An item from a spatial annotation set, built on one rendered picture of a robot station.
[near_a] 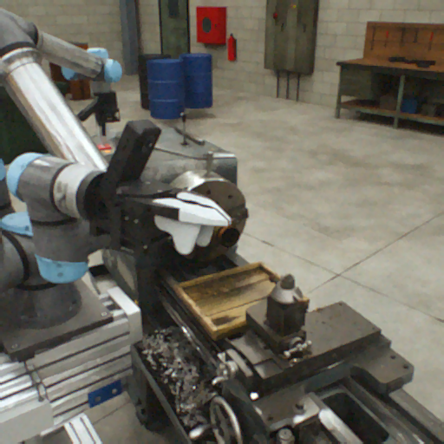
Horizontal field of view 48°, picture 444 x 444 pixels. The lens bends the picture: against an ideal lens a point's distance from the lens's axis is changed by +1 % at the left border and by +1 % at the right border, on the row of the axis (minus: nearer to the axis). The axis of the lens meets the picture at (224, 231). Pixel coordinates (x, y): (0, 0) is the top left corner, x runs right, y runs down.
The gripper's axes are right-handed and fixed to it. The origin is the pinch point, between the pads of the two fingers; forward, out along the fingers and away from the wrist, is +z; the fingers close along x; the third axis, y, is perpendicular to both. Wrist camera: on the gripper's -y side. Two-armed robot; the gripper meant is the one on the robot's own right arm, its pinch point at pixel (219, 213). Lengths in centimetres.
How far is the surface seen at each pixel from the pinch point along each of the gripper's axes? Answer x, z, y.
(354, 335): -75, -1, 51
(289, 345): -57, -12, 50
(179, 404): -67, -52, 94
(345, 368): -71, -1, 59
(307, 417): -49, -2, 61
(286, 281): -57, -15, 33
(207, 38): -862, -610, -59
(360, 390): -70, 4, 63
